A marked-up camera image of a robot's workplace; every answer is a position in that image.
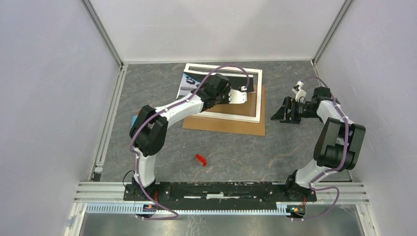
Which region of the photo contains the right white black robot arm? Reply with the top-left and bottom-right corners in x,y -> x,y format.
270,85 -> 366,201

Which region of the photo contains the aluminium rail frame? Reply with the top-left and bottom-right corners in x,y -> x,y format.
65,181 -> 378,236

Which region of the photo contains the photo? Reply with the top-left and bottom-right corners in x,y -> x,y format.
176,71 -> 247,99

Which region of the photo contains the white wooden picture frame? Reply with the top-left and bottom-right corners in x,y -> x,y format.
184,63 -> 263,123

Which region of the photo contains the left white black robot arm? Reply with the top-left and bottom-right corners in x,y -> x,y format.
129,74 -> 231,201

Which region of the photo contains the slotted cable duct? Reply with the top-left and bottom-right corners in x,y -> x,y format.
85,203 -> 290,216

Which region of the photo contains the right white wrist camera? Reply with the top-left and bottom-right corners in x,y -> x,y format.
292,81 -> 306,102

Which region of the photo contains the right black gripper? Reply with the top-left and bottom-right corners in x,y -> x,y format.
270,96 -> 321,124

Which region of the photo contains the brown fibreboard backing panel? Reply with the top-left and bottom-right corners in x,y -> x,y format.
182,93 -> 266,136

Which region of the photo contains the orange blue toy block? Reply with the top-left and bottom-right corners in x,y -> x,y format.
131,111 -> 140,128

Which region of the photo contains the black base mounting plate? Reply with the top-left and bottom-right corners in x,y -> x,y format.
123,181 -> 317,210

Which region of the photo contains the red toy brick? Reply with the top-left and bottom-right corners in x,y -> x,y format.
195,154 -> 207,167

